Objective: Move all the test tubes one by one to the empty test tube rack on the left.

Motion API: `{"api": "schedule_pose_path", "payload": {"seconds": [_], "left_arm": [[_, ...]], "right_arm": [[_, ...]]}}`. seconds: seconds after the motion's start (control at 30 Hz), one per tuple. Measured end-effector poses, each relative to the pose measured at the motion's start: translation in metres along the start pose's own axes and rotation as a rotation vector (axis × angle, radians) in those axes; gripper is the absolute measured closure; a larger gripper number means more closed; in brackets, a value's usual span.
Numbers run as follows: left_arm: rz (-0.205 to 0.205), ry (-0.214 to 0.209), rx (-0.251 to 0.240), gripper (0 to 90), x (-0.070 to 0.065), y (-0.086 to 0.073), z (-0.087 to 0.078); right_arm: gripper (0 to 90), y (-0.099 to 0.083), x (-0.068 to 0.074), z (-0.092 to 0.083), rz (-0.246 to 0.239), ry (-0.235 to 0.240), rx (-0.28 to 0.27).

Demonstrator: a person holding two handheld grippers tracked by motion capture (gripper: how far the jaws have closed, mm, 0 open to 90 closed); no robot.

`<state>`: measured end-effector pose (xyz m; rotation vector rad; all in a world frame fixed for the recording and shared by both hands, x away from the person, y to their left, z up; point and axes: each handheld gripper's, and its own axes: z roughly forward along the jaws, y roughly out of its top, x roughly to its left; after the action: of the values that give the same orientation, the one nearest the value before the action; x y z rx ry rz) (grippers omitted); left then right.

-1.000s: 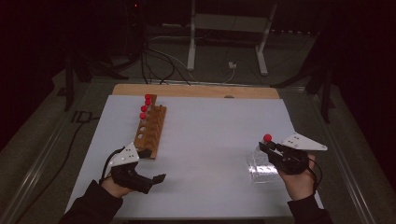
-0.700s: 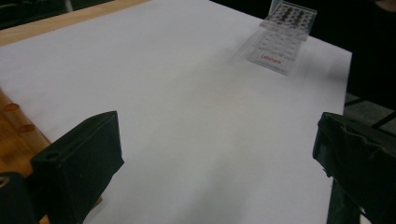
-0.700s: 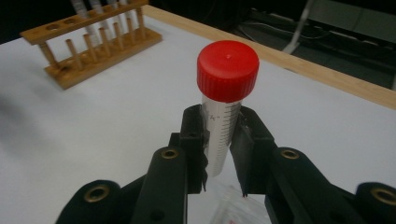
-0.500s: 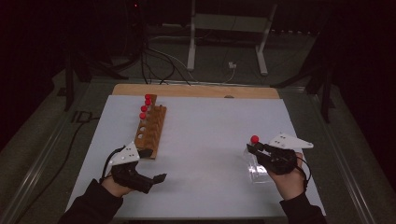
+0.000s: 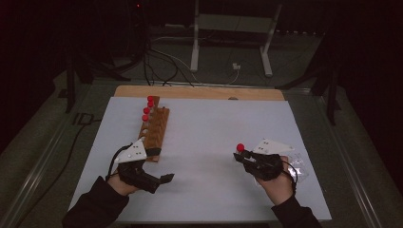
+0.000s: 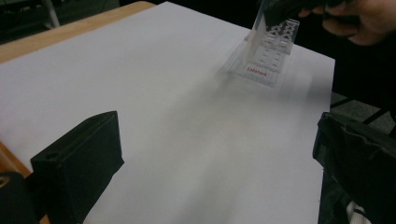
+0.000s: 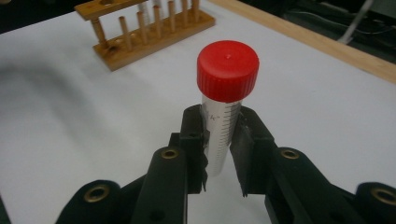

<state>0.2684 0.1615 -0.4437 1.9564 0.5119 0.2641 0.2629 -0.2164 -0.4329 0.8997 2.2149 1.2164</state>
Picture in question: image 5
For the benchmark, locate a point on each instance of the black stand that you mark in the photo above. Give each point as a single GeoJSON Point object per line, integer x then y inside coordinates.
{"type": "Point", "coordinates": [331, 101]}
{"type": "Point", "coordinates": [70, 88]}

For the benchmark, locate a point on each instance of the person's left hand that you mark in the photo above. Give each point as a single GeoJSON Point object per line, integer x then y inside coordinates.
{"type": "Point", "coordinates": [122, 187]}

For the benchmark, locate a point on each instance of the metal floor rail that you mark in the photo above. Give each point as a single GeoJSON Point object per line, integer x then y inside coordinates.
{"type": "Point", "coordinates": [351, 177]}
{"type": "Point", "coordinates": [41, 158]}

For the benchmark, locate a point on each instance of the wooden test tube rack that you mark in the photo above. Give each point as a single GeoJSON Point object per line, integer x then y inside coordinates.
{"type": "Point", "coordinates": [158, 126]}

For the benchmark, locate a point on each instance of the white table mat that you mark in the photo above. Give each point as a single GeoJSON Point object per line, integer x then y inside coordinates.
{"type": "Point", "coordinates": [206, 158]}

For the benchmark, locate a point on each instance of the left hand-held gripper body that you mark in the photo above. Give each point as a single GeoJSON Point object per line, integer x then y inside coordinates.
{"type": "Point", "coordinates": [133, 153]}

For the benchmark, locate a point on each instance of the person's right hand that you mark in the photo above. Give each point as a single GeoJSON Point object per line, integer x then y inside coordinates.
{"type": "Point", "coordinates": [278, 190]}

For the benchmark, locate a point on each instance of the white plug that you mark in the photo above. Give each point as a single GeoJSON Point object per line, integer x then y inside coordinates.
{"type": "Point", "coordinates": [236, 66]}

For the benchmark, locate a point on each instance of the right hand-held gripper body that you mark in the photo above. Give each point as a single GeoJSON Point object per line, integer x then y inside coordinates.
{"type": "Point", "coordinates": [266, 166]}

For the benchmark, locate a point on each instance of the white metal stand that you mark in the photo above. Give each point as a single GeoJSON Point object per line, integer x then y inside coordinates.
{"type": "Point", "coordinates": [194, 47]}

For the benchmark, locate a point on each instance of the red-capped clear tube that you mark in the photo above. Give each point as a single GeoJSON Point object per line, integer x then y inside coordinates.
{"type": "Point", "coordinates": [145, 117]}
{"type": "Point", "coordinates": [150, 104]}
{"type": "Point", "coordinates": [146, 110]}
{"type": "Point", "coordinates": [240, 147]}
{"type": "Point", "coordinates": [150, 98]}

